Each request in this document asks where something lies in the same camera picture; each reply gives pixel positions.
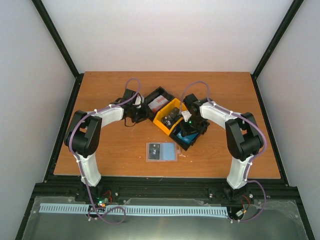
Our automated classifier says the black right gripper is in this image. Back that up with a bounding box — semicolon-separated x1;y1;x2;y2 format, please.
179;115;204;138

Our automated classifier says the yellow card bin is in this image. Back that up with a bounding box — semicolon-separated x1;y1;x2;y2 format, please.
152;98;184;136

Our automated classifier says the black credit card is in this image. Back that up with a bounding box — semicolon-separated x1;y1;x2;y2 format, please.
146;143;160;161

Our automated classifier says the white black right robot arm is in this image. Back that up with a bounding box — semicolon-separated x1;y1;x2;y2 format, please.
180;94;267;200

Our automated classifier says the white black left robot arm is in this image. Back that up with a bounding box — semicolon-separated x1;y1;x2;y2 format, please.
64;88;148;202

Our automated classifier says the blue card stack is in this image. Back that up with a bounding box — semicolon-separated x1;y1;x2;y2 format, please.
174;128;200;145

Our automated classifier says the black card stack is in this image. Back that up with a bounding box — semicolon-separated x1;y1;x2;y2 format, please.
161;107;180;129

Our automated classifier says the red white card stack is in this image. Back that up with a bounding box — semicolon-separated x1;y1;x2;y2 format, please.
148;95;169;113

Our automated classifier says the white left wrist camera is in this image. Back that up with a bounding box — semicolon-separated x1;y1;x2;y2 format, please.
132;94;145;109

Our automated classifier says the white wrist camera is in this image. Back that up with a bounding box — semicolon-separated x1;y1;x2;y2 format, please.
181;110;192;122
132;94;145;109

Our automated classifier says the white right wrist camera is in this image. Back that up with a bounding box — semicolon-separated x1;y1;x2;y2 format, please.
181;110;192;122

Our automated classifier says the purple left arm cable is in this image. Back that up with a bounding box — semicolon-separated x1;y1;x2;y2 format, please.
68;77;142;224

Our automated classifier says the left electronics board with wires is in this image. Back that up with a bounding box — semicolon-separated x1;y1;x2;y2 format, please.
96;190;113;208

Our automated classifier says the right connector with wires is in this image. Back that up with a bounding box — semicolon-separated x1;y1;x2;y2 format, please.
235;195;251;219

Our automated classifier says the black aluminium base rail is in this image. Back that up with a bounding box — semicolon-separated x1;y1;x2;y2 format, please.
29;174;301;208

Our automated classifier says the light blue slotted cable duct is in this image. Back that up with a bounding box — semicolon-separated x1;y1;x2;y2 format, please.
38;203;228;218

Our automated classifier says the metal base plate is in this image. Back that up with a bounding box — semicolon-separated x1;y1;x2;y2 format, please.
22;197;308;240

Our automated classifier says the black left frame post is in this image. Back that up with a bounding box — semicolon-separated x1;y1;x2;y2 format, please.
31;0;81;75

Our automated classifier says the black frame post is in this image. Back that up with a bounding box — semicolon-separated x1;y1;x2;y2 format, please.
252;0;306;75
31;0;81;75

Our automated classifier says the black right frame post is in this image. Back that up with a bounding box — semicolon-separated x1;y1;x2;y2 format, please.
252;0;306;75

